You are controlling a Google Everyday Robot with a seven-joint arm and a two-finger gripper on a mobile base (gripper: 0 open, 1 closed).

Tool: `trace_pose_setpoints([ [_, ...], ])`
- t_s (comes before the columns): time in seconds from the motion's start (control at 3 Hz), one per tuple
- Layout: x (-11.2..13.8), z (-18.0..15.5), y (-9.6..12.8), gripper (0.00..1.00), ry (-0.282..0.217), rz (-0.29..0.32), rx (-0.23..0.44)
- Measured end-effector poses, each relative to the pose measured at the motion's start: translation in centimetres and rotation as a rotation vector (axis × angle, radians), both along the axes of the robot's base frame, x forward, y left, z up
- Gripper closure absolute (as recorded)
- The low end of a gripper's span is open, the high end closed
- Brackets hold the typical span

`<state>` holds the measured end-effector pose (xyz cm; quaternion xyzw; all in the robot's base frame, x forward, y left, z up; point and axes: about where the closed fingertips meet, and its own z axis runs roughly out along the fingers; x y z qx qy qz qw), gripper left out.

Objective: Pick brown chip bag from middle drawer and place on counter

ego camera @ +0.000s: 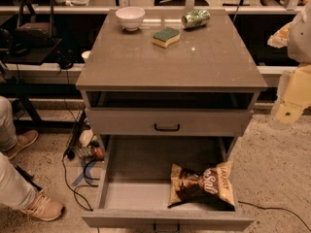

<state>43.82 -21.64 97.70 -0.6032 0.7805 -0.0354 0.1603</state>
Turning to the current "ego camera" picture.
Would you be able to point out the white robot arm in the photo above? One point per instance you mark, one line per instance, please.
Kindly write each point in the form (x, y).
(296, 37)

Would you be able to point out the crushed green can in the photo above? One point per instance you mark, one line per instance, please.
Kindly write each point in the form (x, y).
(195, 19)

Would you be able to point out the brown chip bag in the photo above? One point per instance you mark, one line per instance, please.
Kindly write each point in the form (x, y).
(212, 184)

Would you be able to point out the black bag on shelf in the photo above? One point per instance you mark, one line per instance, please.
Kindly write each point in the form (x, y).
(35, 34)

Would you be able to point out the white paper cup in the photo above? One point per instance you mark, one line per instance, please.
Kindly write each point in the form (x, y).
(85, 55)

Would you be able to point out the open grey middle drawer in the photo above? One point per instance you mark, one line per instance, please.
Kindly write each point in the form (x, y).
(134, 189)

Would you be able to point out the white bowl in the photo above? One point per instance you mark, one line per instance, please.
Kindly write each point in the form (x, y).
(130, 18)

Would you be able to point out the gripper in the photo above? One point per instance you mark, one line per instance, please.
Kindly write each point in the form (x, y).
(301, 41)

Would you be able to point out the closed grey top drawer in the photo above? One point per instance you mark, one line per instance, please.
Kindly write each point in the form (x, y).
(169, 122)

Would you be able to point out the tan shoe far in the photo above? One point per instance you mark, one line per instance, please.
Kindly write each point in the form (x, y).
(20, 143)

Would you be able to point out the person far leg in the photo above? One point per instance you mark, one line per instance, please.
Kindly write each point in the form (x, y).
(8, 135)

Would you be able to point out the person leg light trousers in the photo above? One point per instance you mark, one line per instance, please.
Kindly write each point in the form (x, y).
(15, 191)

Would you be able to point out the grey drawer cabinet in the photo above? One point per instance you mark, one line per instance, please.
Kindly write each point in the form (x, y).
(209, 68)

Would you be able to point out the tan shoe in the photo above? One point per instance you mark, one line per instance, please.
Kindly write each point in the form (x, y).
(44, 208)
(20, 143)

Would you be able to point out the clutter items beside cabinet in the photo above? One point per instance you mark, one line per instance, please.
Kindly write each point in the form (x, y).
(88, 145)

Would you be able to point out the black headphones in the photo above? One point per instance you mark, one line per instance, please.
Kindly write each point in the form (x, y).
(65, 59)

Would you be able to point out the green yellow sponge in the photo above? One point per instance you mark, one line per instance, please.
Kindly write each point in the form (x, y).
(166, 37)

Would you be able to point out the tan shoe near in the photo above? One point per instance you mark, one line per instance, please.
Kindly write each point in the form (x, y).
(44, 208)

